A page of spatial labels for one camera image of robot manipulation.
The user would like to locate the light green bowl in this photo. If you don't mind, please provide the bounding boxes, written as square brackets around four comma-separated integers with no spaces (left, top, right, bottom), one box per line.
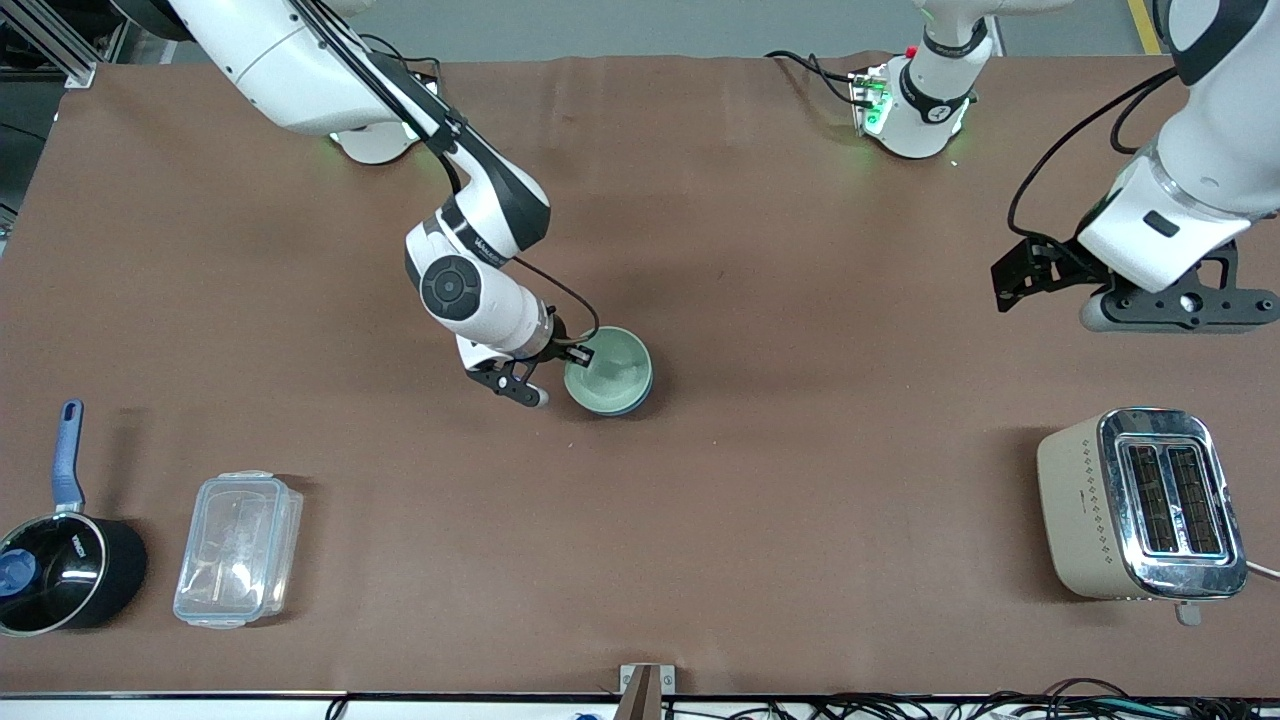
[563,326,652,412]

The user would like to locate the brown table cloth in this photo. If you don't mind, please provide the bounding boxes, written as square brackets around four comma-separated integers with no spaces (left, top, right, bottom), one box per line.
[0,54,1280,697]

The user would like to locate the green-lit left base board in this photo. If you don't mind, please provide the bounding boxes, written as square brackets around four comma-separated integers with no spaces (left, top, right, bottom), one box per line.
[848,66,893,137]

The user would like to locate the beige chrome toaster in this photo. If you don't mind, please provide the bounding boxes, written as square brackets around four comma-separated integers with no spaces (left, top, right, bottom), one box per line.
[1036,407,1251,628]

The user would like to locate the clear plastic lidded container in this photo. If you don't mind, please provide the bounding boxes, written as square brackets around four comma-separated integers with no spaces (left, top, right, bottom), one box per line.
[172,471,304,630]

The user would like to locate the glass lid blue knob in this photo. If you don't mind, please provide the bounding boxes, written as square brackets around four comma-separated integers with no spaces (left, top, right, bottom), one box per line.
[0,515,107,631]

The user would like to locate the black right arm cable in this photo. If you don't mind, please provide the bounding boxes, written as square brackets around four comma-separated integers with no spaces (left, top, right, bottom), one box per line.
[290,0,603,346]

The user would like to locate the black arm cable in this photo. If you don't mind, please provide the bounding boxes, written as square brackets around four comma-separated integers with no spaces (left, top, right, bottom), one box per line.
[1006,66,1183,243]
[290,0,603,346]

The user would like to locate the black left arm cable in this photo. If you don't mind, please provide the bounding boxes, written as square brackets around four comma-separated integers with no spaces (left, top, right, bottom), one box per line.
[1006,66,1183,243]

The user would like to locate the black left base cable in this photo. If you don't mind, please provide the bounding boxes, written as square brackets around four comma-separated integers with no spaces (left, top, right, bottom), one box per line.
[764,49,863,107]

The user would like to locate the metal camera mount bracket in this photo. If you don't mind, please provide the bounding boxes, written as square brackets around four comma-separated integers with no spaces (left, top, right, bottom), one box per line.
[618,663,677,720]

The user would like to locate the tangled black floor cables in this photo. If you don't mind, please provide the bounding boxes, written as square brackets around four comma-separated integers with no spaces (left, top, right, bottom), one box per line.
[770,677,1280,720]

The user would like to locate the black saucepan blue handle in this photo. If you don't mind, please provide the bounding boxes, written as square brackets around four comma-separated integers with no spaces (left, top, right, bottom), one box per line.
[0,399,149,638]

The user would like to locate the aluminium frame profile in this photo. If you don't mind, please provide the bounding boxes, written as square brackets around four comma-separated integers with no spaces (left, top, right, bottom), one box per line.
[0,0,131,91]

